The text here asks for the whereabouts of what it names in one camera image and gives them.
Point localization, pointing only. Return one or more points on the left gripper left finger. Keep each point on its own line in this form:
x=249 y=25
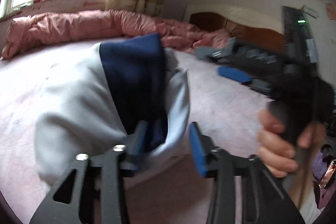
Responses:
x=72 y=198

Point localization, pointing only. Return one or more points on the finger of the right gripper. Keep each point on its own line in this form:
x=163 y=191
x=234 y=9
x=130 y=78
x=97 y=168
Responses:
x=245 y=56
x=258 y=82

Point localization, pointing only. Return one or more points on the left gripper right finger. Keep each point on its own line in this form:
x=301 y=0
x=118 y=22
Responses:
x=264 y=200

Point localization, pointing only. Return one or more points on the white and navy jacket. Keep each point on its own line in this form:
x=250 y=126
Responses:
x=91 y=103

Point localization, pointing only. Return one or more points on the person's right hand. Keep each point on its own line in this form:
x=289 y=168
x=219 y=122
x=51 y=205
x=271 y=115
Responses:
x=278 y=154

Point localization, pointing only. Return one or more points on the white wooden headboard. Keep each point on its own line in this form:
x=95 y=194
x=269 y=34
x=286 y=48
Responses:
x=242 y=23

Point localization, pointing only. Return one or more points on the pink bed sheet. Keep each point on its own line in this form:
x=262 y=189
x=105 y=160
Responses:
x=225 y=110

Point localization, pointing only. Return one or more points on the pink crumpled duvet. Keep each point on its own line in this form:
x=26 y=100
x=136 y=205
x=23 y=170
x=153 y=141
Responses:
x=29 y=32

